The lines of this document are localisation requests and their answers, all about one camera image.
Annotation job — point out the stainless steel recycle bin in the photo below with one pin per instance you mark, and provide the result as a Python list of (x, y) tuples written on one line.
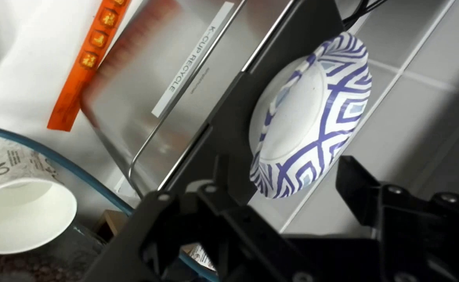
[(187, 88)]

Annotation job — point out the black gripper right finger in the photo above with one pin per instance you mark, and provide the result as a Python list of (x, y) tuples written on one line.
[(427, 236)]

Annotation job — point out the wooden countertop organizer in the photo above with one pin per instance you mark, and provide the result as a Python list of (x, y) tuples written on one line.
[(112, 225)]

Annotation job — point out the orange strip of packets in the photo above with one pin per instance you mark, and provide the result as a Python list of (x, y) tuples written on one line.
[(90, 57)]

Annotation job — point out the printed paper cup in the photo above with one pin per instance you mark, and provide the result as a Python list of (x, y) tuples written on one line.
[(19, 209)]

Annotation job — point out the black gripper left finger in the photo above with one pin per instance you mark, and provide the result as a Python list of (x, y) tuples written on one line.
[(187, 229)]

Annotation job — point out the blue patterned paper plate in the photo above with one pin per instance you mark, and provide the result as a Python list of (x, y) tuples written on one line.
[(312, 120)]

